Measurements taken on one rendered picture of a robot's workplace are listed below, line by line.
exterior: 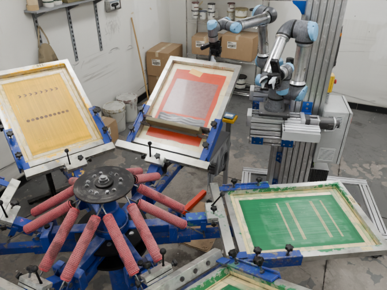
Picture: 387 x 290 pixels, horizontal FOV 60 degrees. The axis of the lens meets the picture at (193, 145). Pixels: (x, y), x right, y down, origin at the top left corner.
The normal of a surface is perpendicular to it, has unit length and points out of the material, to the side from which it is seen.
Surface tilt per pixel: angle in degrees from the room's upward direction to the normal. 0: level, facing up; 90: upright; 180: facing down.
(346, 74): 90
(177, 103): 32
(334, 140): 90
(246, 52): 90
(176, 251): 0
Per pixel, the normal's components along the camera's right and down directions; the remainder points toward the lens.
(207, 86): -0.22, -0.47
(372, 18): -0.41, 0.47
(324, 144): -0.18, 0.51
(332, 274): 0.00, -0.85
